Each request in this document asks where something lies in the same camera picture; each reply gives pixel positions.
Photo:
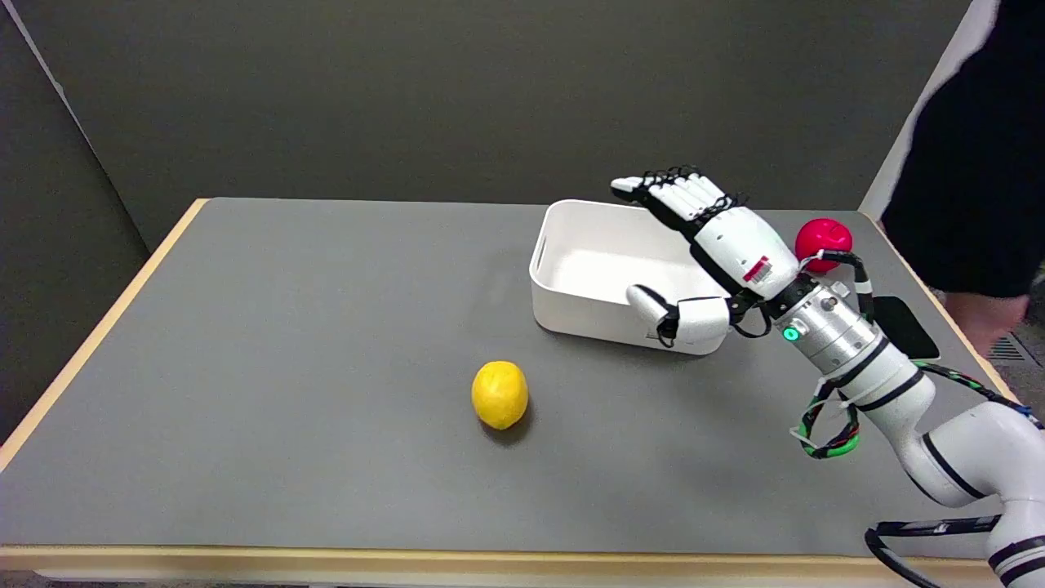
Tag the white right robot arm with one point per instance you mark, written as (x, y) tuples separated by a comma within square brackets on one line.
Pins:
[(898, 392)]

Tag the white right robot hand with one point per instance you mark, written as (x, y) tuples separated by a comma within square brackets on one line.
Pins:
[(739, 245)]

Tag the yellow lemon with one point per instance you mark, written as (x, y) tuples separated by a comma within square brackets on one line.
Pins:
[(500, 394)]

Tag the red apple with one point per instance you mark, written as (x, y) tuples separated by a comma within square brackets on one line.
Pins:
[(824, 239)]

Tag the floor vent grille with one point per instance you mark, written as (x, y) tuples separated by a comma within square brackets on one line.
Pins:
[(1008, 349)]

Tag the black and white eraser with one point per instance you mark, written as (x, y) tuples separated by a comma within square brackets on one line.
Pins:
[(906, 327)]

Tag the person in black clothes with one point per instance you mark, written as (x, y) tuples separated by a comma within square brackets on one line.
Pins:
[(971, 147)]

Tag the white plastic bin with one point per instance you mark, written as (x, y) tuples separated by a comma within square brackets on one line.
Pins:
[(604, 278)]

